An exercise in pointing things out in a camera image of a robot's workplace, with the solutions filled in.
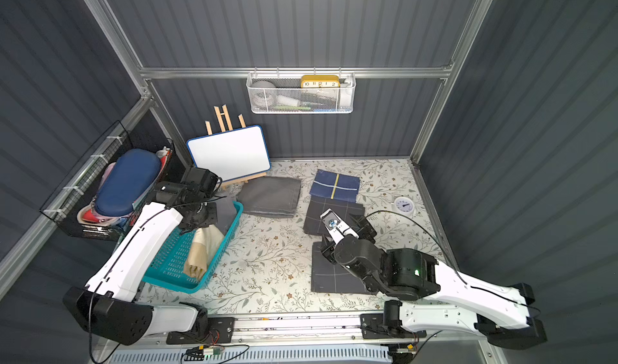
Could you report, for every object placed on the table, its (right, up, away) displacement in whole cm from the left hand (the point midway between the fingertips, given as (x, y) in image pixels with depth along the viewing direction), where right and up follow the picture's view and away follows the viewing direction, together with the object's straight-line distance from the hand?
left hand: (203, 219), depth 74 cm
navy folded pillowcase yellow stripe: (+44, +10, +34) cm, 57 cm away
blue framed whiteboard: (+2, +23, +20) cm, 30 cm away
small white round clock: (+72, +2, +25) cm, 77 cm away
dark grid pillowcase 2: (+40, -22, +8) cm, 46 cm away
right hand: (+42, 0, -12) cm, 44 cm away
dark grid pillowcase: (+34, -5, +22) cm, 41 cm away
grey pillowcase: (+16, +5, +31) cm, 35 cm away
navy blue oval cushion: (-19, +12, -5) cm, 24 cm away
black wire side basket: (-29, +9, -10) cm, 32 cm away
